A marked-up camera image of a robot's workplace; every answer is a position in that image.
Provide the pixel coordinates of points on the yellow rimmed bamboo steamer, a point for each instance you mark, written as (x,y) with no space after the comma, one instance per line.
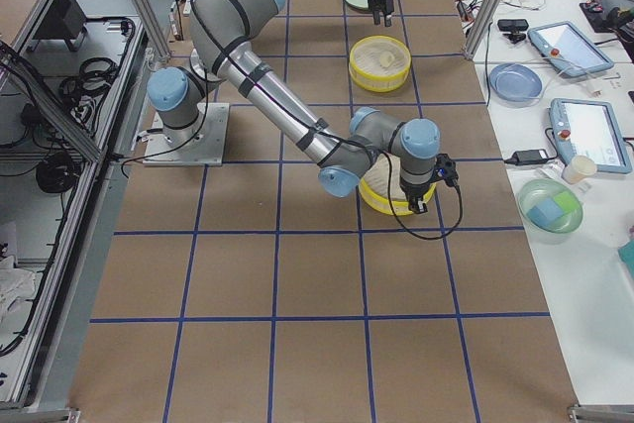
(379,63)

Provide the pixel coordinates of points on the black power adapter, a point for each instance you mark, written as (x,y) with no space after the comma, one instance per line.
(529,157)

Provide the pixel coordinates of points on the black webcam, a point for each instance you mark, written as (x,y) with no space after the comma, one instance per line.
(513,30)

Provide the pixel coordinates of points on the green bowl with sponges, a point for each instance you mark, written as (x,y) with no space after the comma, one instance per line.
(550,210)

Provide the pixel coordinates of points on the blue plate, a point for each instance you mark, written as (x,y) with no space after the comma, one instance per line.
(515,83)

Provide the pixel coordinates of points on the paper cup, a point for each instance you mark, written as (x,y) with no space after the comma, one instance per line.
(578,169)

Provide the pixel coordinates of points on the blue teach pendant near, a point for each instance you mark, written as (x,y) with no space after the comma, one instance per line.
(589,128)

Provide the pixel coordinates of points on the blue teach pendant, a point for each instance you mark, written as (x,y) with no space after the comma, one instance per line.
(589,128)
(568,49)

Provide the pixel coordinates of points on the blue teach pendant far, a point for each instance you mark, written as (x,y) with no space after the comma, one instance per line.
(568,49)

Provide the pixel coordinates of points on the white crumpled cloth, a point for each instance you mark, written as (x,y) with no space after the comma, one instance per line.
(17,285)

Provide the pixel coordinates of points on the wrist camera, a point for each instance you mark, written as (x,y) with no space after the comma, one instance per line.
(446,170)

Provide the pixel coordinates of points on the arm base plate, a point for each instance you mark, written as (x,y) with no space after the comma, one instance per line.
(175,20)
(202,143)

